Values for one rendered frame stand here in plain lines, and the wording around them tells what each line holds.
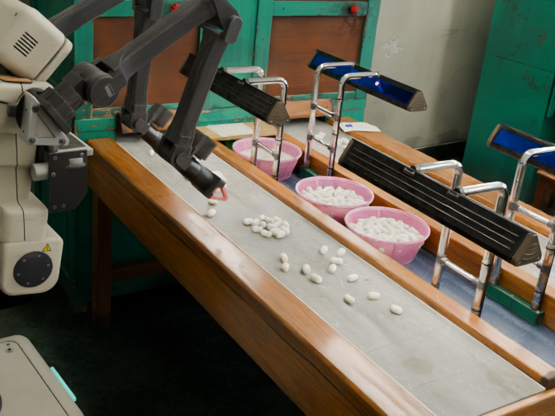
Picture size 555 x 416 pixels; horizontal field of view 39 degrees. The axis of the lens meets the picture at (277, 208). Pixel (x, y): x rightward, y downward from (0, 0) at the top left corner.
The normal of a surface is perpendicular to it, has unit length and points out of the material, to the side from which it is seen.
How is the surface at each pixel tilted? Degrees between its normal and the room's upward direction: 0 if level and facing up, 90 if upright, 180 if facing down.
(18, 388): 0
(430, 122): 90
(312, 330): 0
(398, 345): 0
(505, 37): 90
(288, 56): 90
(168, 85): 90
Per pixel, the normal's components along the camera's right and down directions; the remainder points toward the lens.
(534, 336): 0.10, -0.91
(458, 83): 0.59, 0.36
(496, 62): -0.80, 0.16
